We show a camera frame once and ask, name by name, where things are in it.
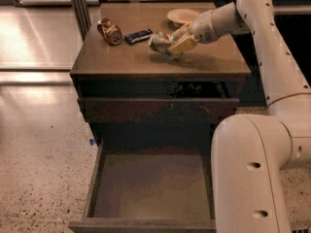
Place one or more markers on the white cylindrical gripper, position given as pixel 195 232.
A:
pixel 201 29

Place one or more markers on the green white 7up can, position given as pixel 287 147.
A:
pixel 161 42

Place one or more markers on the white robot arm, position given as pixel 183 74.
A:
pixel 249 151

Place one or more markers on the brown wooden drawer cabinet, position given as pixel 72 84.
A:
pixel 217 70

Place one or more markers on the brown gold soda can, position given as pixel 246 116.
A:
pixel 109 31

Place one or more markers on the closed top drawer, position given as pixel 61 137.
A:
pixel 151 110

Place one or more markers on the open middle drawer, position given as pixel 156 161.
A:
pixel 165 189

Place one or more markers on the white ceramic bowl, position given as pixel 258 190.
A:
pixel 179 17

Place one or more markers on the dark blue snack bar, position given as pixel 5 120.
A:
pixel 138 36

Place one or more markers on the blue tape piece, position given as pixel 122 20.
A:
pixel 92 142

